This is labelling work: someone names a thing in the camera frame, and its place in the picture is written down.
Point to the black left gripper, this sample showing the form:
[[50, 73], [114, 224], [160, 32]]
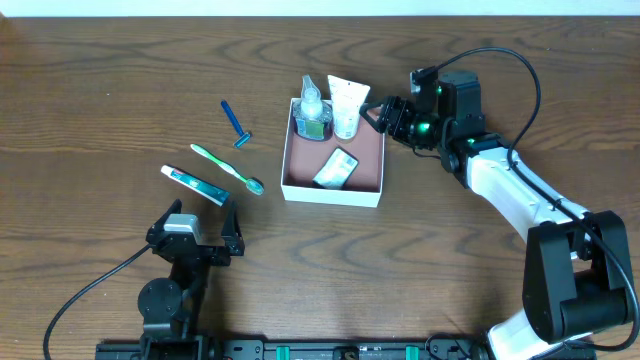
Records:
[[201, 252]]

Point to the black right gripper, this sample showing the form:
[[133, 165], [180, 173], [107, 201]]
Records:
[[395, 116]]

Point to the white lotion tube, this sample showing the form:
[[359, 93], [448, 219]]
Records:
[[347, 97]]

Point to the clear soap pump bottle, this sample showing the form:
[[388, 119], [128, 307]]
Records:
[[312, 116]]

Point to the green white soap packet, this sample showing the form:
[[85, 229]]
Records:
[[336, 171]]

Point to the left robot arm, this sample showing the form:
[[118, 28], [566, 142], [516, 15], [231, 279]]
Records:
[[170, 306]]

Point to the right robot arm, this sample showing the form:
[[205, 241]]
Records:
[[577, 274]]

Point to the teal toothpaste tube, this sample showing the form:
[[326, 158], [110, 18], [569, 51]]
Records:
[[213, 193]]

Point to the green toothbrush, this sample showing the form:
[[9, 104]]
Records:
[[253, 185]]

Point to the white box with brown interior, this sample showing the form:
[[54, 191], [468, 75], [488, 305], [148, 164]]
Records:
[[303, 159]]

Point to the blue disposable razor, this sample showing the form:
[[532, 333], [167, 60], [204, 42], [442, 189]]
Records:
[[243, 136]]

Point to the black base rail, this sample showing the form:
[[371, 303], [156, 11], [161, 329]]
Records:
[[295, 350]]

